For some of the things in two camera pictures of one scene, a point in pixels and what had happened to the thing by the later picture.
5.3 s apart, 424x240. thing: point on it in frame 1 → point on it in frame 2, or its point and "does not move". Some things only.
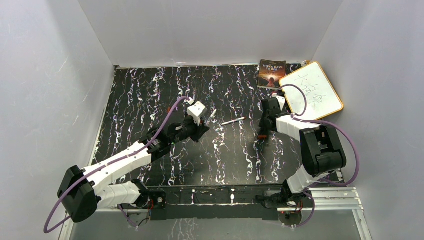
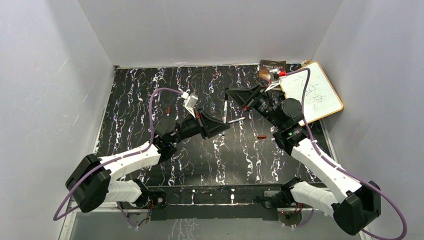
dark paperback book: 270,72 does not move
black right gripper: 262,124 → 243,97
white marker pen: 211,116 → 225,107
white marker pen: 233,121 does not move
